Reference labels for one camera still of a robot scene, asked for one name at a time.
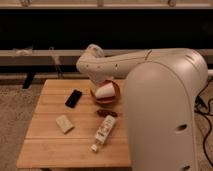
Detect white plastic bottle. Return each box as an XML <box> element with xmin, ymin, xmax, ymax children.
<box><xmin>91</xmin><ymin>115</ymin><xmax>116</xmax><ymax>152</ymax></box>

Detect black cables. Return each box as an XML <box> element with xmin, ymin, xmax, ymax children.
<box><xmin>194</xmin><ymin>76</ymin><xmax>213</xmax><ymax>168</ymax></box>

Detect beige sponge block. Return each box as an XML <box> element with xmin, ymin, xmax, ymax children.
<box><xmin>56</xmin><ymin>115</ymin><xmax>74</xmax><ymax>134</ymax></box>

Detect red bowl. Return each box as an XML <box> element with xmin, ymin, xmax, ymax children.
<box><xmin>90</xmin><ymin>80</ymin><xmax>120</xmax><ymax>105</ymax></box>

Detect white rail beam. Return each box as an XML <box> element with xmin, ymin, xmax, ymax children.
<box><xmin>0</xmin><ymin>49</ymin><xmax>213</xmax><ymax>67</ymax></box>

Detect dark red pepper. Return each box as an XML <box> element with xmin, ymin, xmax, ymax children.
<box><xmin>97</xmin><ymin>109</ymin><xmax>118</xmax><ymax>117</ymax></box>

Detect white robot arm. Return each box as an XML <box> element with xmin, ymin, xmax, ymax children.
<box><xmin>77</xmin><ymin>45</ymin><xmax>208</xmax><ymax>171</ymax></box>

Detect black phone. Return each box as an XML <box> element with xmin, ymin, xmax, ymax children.
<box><xmin>65</xmin><ymin>90</ymin><xmax>82</xmax><ymax>108</ymax></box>

